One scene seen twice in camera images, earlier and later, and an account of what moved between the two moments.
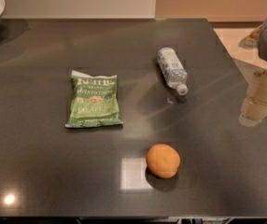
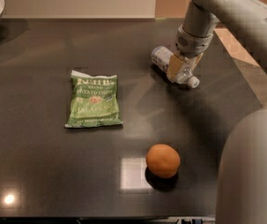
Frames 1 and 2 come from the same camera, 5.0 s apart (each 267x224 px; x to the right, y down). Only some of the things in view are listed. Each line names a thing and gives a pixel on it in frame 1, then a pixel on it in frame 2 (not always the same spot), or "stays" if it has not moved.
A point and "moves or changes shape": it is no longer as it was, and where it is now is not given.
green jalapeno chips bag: (93, 101) stays
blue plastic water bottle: (173, 69) moves or changes shape
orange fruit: (162, 161) stays
